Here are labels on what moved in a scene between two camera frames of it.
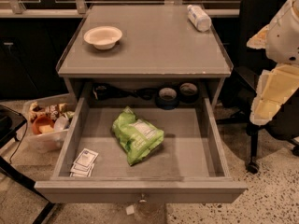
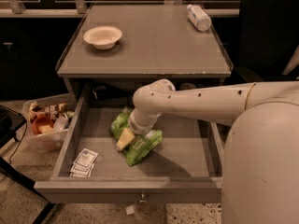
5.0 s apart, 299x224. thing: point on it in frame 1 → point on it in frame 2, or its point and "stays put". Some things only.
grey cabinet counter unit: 160,44 stays put
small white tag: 130,210 stays put
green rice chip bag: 135,135 stays put
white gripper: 284,37 → 139,127
